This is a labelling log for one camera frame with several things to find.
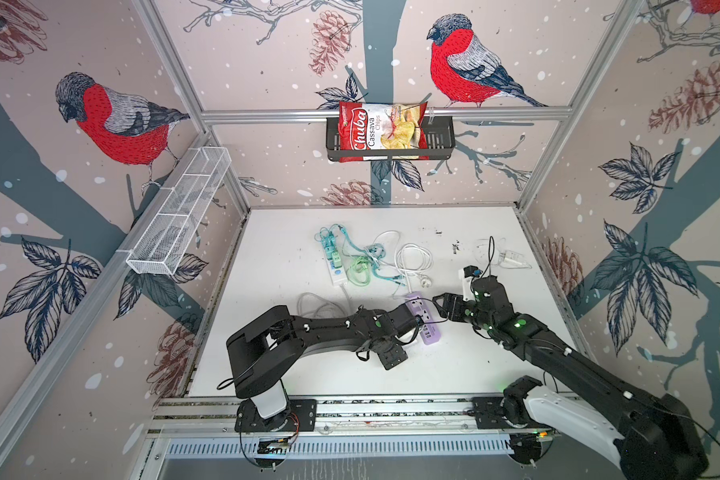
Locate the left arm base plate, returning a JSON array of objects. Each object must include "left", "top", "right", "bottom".
[{"left": 234, "top": 398, "right": 317, "bottom": 433}]

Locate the purple power strip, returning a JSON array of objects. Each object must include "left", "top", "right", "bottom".
[{"left": 404, "top": 292, "right": 443, "bottom": 345}]

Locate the white charger adapter with cable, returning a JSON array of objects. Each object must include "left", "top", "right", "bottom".
[{"left": 473, "top": 236, "right": 532, "bottom": 270}]

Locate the green charging cable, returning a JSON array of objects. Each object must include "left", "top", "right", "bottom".
[{"left": 344, "top": 254, "right": 376, "bottom": 287}]

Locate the white power strip cord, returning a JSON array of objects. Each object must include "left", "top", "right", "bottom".
[{"left": 371, "top": 230, "right": 436, "bottom": 298}]

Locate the black wall basket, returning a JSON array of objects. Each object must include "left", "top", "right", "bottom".
[{"left": 326, "top": 116, "right": 455, "bottom": 163}]

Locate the teal multi-head charging cable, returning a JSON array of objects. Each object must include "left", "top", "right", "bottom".
[{"left": 314, "top": 223, "right": 406, "bottom": 284}]

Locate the aluminium front rail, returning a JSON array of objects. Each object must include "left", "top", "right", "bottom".
[{"left": 149, "top": 392, "right": 643, "bottom": 439}]

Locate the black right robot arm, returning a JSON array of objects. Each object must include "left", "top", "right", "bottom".
[{"left": 433, "top": 276, "right": 709, "bottom": 479}]

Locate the teal plug adapter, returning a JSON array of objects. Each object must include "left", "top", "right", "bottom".
[{"left": 321, "top": 234, "right": 337, "bottom": 255}]

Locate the white wire wall basket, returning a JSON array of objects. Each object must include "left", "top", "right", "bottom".
[{"left": 126, "top": 146, "right": 231, "bottom": 275}]

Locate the white blue power strip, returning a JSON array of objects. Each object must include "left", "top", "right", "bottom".
[{"left": 322, "top": 235, "right": 348, "bottom": 286}]

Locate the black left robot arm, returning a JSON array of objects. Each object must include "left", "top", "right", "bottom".
[{"left": 217, "top": 305, "right": 423, "bottom": 419}]

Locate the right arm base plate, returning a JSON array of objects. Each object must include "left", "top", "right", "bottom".
[{"left": 465, "top": 396, "right": 551, "bottom": 431}]

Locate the red chips bag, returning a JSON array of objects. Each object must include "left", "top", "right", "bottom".
[{"left": 338, "top": 102, "right": 428, "bottom": 162}]

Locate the green plug adapter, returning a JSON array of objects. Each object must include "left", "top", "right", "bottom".
[{"left": 329, "top": 252, "right": 343, "bottom": 270}]

